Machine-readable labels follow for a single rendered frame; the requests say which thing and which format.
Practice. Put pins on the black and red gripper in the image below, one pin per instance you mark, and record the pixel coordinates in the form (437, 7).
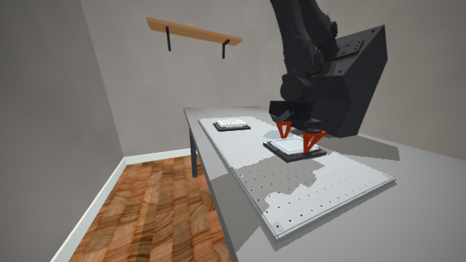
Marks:
(303, 126)

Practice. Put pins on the white well plate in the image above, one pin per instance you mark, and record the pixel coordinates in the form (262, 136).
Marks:
(291, 145)

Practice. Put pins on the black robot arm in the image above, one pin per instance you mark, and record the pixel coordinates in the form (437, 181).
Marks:
(297, 19)

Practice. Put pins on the white perforated base plate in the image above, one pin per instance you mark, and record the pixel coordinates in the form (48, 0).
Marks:
(290, 197)

